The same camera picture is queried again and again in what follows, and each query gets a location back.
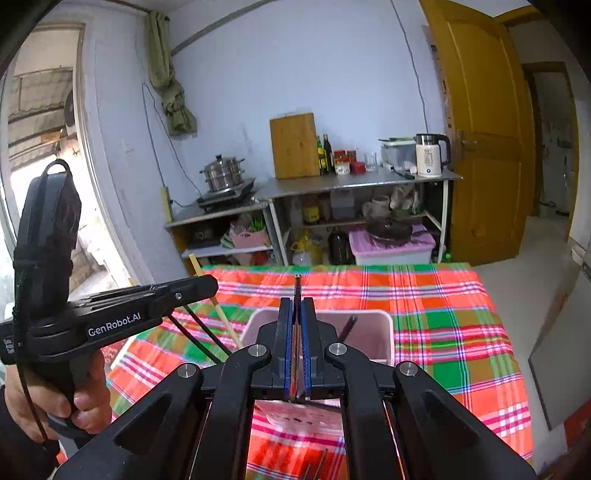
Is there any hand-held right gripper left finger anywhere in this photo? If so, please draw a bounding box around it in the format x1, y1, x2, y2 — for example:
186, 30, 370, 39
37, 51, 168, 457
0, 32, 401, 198
53, 298, 296, 480

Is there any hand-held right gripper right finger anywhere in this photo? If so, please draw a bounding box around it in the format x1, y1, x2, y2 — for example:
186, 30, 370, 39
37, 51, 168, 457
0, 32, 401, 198
300, 298, 539, 480

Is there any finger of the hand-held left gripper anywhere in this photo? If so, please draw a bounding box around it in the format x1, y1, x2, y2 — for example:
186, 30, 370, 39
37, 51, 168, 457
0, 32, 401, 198
152, 274, 219, 319

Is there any cream wooden chopstick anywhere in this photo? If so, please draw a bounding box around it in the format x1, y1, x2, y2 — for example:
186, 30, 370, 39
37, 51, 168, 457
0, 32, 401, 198
188, 253, 245, 350

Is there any pink utensil basket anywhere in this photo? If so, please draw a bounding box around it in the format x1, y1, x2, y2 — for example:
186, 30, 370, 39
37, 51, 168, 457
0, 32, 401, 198
240, 308, 395, 435

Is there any dark reddish chopstick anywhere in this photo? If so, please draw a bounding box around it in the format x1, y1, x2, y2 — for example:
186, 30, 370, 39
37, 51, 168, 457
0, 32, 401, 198
294, 274, 304, 402

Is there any person's left hand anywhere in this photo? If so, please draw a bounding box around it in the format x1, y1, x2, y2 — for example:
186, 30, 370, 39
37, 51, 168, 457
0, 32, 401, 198
0, 353, 113, 446

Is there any low steel shelf table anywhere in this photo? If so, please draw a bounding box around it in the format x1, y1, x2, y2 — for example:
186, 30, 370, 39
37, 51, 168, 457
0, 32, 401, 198
165, 203, 278, 278

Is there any small pink storage basket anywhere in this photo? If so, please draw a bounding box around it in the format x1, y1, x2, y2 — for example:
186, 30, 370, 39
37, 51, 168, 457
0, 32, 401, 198
230, 226, 271, 250

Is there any black induction cooker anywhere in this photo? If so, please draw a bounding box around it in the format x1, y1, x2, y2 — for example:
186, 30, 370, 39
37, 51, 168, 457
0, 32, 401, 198
196, 178, 257, 213

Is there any yellow plastic bag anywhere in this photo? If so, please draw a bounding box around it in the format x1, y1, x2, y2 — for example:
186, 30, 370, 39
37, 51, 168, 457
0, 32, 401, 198
291, 231, 324, 266

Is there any dark glass jug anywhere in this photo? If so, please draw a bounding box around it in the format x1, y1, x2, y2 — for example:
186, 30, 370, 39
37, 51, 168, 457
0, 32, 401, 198
328, 228, 352, 265

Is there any steel steamer pot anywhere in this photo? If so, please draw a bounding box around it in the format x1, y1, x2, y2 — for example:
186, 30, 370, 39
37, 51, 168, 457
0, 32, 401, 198
199, 154, 246, 193

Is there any outdoor air conditioner unit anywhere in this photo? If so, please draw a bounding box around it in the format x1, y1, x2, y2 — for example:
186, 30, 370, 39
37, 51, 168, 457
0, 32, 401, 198
64, 88, 78, 138

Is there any plaid tablecloth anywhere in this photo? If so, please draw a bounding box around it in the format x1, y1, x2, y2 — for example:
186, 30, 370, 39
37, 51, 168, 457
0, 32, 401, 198
106, 262, 534, 480

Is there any purple-lidded storage box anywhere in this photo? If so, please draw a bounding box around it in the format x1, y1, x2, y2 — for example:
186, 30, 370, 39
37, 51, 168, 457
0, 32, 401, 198
348, 226, 437, 266

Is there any black wok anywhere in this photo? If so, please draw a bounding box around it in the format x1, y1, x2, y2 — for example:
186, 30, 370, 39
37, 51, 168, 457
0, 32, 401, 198
367, 217, 414, 243

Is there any grey plastic container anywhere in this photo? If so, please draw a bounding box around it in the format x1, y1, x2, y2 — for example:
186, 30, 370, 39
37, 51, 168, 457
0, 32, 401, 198
330, 189, 356, 221

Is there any bamboo cutting board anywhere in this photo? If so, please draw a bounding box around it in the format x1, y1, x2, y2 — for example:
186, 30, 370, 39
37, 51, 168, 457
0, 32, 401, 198
269, 112, 321, 181

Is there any olive tied curtain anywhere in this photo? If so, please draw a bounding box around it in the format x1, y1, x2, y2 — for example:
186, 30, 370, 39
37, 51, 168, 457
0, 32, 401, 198
145, 10, 198, 138

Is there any steel kitchen table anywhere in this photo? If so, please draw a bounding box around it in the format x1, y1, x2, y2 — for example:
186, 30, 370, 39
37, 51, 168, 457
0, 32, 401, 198
256, 168, 465, 266

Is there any white plastic container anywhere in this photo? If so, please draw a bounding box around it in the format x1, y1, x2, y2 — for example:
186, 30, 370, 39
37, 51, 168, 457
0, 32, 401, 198
379, 137, 417, 169

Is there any white electric kettle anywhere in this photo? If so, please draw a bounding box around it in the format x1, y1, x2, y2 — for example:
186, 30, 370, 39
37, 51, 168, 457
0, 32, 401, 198
414, 133, 452, 178

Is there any white refrigerator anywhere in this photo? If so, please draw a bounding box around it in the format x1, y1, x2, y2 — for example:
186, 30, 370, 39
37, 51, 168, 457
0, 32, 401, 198
527, 69, 591, 432

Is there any red cardboard box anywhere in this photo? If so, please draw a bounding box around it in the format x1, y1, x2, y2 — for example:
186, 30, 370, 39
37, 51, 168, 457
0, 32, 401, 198
564, 408, 591, 446

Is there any yellow wooden door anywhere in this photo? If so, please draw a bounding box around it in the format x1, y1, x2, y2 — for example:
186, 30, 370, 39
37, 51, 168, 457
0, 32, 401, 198
420, 0, 543, 266

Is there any black cooker power cable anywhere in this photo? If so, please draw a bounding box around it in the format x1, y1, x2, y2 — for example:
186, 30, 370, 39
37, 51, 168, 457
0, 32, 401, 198
141, 82, 204, 208

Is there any long black wall cable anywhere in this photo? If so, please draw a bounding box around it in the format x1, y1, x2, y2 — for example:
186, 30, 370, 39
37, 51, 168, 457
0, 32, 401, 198
390, 0, 430, 136

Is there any yellow door frame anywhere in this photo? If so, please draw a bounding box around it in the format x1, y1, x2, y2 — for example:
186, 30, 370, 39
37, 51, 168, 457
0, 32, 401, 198
494, 4, 548, 28

